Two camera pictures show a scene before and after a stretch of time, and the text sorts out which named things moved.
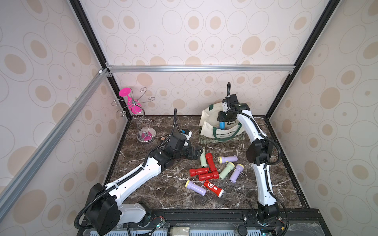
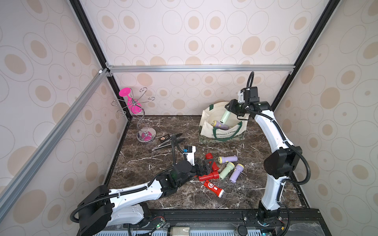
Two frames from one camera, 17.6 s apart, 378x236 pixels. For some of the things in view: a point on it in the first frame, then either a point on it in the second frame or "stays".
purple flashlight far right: [236, 173] stays
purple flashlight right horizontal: [221, 160] stays
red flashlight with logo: [213, 189] stays
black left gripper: [191, 154] -> [206, 170]
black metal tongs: [166, 136] stays
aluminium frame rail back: [198, 68] stays
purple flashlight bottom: [194, 187] -> [216, 124]
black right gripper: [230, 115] -> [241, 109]
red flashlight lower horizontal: [214, 175] stays
